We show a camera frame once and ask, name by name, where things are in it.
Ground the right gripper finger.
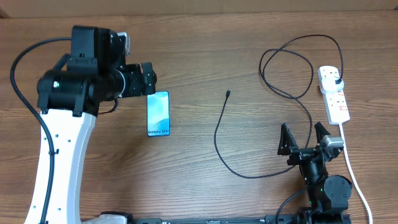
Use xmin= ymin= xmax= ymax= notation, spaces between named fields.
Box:
xmin=277 ymin=123 xmax=299 ymax=156
xmin=314 ymin=122 xmax=330 ymax=145

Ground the Samsung Galaxy smartphone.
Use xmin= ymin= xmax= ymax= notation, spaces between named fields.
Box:
xmin=147 ymin=91 xmax=170 ymax=137

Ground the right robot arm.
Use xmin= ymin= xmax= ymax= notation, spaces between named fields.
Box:
xmin=274 ymin=122 xmax=353 ymax=223

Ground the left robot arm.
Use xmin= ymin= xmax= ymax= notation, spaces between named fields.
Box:
xmin=26 ymin=26 xmax=157 ymax=223

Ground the white USB charger plug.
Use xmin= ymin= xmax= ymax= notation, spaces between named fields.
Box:
xmin=320 ymin=77 xmax=345 ymax=94

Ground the white power strip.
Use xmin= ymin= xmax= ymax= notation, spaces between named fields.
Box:
xmin=318 ymin=66 xmax=350 ymax=125

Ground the white power strip cord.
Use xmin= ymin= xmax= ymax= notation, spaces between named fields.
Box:
xmin=338 ymin=123 xmax=374 ymax=224

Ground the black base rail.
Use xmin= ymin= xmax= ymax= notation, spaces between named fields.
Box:
xmin=99 ymin=211 xmax=352 ymax=224

